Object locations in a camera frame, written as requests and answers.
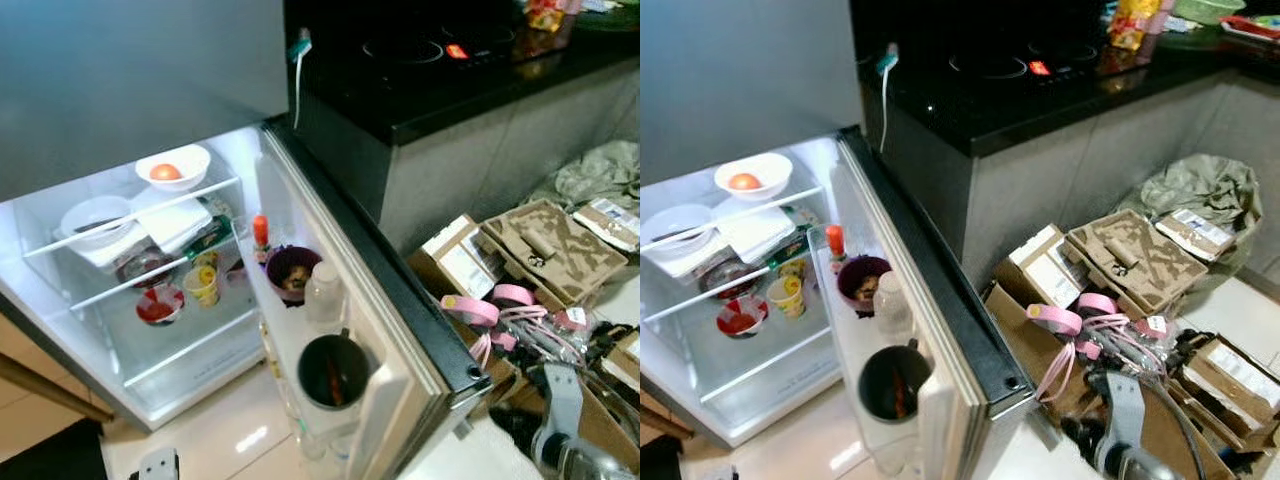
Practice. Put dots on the white foam food box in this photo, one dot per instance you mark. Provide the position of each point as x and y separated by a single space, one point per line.
175 225
755 232

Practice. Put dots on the yellow instant noodle cup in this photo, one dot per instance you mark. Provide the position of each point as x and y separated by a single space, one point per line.
203 288
787 298

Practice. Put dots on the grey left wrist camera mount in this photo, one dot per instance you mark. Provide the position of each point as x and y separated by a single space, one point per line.
722 474
158 466

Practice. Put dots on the black bowl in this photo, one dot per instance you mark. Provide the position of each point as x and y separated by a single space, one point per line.
320 370
885 380

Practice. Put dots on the cardboard box white label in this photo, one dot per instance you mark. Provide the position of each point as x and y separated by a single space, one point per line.
1045 270
460 260
625 360
1240 372

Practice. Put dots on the black induction cooktop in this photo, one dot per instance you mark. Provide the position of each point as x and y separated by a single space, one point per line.
990 65
410 50

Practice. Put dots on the refrigerator door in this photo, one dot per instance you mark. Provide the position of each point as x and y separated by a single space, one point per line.
290 200
855 200

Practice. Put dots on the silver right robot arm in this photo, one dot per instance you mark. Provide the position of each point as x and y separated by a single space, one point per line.
1130 470
570 468

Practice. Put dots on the white plastic bottle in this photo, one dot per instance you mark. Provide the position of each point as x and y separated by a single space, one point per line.
325 295
896 305

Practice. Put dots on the orange tomato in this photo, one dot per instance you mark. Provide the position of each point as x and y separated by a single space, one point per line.
166 172
744 182

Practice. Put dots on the red tray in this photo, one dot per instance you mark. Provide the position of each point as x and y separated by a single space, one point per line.
1255 28

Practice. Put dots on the yellow snack packet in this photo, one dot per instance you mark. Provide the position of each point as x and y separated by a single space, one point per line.
545 15
1132 25

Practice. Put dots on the purple bowl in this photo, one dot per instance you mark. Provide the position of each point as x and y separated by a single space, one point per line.
275 280
850 290

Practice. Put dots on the pink cup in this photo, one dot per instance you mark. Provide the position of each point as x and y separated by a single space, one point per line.
236 272

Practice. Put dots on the dark wrapped bowl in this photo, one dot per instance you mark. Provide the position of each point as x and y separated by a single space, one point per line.
730 278
145 268

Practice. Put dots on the grey refrigerator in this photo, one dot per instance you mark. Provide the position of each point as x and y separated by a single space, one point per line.
740 80
120 80

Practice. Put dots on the black kitchen countertop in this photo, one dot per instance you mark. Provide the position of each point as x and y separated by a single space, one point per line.
420 100
1000 120

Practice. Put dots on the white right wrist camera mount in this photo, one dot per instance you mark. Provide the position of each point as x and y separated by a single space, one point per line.
562 420
1122 425

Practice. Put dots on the flat box white label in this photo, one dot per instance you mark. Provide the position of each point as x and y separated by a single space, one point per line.
1195 232
610 220

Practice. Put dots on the red bowl with plastic wrap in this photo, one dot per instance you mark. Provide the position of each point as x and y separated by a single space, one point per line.
742 318
160 308

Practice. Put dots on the green food package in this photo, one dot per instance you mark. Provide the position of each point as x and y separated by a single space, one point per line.
795 245
215 235

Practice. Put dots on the small yellow cup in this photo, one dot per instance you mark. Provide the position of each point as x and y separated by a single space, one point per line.
206 259
792 269

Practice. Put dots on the white bowl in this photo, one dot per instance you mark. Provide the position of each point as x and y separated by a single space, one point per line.
675 222
190 160
90 215
770 168

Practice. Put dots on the green plastic basket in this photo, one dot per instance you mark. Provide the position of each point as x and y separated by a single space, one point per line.
1210 10

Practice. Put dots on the moulded cardboard tray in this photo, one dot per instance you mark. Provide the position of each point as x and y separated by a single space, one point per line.
560 255
1140 262

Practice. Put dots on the orange cap sauce bottle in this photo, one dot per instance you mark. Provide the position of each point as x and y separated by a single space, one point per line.
260 232
835 242

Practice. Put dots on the grey-green sack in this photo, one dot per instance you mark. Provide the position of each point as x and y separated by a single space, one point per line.
1200 190
600 170

